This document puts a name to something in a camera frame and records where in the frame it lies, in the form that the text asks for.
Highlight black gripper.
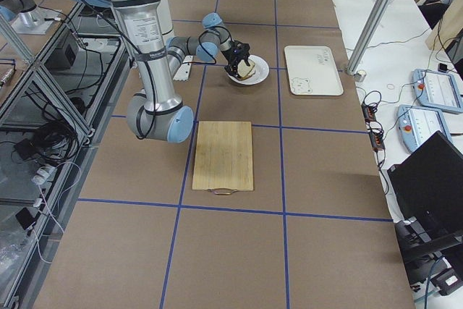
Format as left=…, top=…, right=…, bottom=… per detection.
left=223, top=42, right=250, bottom=75

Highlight bread slice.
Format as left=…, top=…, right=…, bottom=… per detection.
left=237, top=59, right=255, bottom=80

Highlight white round plate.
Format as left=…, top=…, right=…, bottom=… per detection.
left=227, top=54, right=270, bottom=85

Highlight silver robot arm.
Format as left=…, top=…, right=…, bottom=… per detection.
left=1, top=0, right=37, bottom=22
left=76, top=0, right=255, bottom=143

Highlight blue tape grid lines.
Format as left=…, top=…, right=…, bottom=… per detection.
left=0, top=0, right=395, bottom=309

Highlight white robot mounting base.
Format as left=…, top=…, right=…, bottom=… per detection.
left=173, top=56, right=194, bottom=82

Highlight cream bear tray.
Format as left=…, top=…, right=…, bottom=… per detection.
left=284, top=46, right=344, bottom=96

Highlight bamboo cutting board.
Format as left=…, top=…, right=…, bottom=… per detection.
left=192, top=121, right=254, bottom=195

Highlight black power adapter box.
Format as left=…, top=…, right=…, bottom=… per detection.
left=45, top=32, right=78, bottom=70

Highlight lower teach pendant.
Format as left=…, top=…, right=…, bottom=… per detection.
left=397, top=104, right=452, bottom=153

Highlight teach pendant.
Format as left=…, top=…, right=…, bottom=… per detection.
left=412, top=69, right=462, bottom=114
left=397, top=104, right=452, bottom=153

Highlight upper teach pendant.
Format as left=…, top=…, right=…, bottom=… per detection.
left=412, top=69, right=462, bottom=114

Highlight black laptop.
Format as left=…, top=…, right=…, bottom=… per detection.
left=386, top=130, right=463, bottom=237

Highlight orange black cable connector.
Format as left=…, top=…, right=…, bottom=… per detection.
left=361, top=103, right=386, bottom=152

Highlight aluminium frame post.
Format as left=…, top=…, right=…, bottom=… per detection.
left=345, top=0, right=390, bottom=75

